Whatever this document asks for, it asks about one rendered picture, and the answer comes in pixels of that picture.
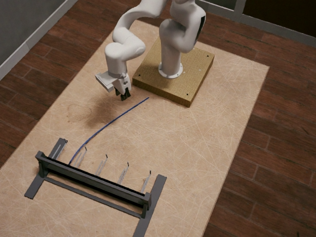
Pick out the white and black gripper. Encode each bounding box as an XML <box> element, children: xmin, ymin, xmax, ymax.
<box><xmin>112</xmin><ymin>73</ymin><xmax>131</xmax><ymax>101</ymax></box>

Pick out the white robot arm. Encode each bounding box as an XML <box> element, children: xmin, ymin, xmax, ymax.
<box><xmin>95</xmin><ymin>0</ymin><xmax>206</xmax><ymax>92</ymax></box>

